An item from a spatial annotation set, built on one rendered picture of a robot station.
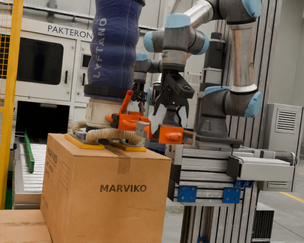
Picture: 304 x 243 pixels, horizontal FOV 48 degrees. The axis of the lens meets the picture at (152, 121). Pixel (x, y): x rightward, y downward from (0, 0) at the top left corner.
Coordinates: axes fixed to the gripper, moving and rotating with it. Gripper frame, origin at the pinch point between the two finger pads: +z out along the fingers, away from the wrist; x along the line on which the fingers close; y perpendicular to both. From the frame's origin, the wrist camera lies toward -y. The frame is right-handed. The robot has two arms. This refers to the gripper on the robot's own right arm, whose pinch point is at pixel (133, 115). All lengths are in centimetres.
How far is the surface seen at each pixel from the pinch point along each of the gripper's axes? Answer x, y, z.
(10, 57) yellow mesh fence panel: -63, -85, -29
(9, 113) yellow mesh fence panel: -61, -84, 10
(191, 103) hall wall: 544, -814, -27
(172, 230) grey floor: 89, -90, 107
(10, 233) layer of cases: -62, 29, 54
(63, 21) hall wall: 105, -880, -224
